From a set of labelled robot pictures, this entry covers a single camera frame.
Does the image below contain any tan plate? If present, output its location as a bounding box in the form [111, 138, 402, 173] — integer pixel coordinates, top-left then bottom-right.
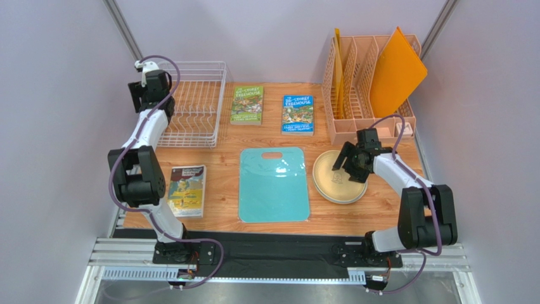
[312, 150, 368, 191]

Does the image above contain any blue plate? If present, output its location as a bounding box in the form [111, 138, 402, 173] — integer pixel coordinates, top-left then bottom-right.
[316, 186, 367, 205]

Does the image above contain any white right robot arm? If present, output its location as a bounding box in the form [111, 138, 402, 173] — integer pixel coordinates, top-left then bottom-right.
[332, 128, 458, 256]

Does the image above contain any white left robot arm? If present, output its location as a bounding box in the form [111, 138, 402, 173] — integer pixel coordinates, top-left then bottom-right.
[108, 63, 190, 257]

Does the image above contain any blue 26-Storey Treehouse book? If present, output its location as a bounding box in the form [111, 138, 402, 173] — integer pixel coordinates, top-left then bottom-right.
[281, 95, 314, 136]

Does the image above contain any pink plastic desk organizer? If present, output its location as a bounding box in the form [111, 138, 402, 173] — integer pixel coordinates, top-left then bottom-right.
[322, 35, 391, 146]

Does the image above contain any thin orange folder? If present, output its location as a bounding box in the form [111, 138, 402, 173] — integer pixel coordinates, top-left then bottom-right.
[334, 28, 344, 119]

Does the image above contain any teal cutting board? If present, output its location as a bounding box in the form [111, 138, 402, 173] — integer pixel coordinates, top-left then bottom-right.
[238, 147, 310, 224]

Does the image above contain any green 65-Storey Treehouse book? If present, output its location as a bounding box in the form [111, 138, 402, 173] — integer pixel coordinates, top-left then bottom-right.
[229, 85, 264, 125]

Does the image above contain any Brideshead Revisited paperback book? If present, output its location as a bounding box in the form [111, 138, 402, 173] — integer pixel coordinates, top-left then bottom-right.
[167, 165, 207, 218]

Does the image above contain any black base mat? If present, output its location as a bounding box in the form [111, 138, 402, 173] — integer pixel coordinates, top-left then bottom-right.
[112, 229, 404, 279]

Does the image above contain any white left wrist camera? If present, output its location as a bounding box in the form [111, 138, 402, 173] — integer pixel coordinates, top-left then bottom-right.
[134, 60, 159, 87]

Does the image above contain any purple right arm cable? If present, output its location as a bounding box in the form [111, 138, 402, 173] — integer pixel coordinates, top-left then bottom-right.
[365, 113, 444, 295]

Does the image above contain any white wire dish rack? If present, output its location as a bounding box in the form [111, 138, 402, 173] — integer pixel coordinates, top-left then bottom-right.
[157, 60, 231, 148]

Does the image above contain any aluminium frame rail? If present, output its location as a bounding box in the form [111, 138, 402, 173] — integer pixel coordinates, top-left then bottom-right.
[76, 238, 482, 303]

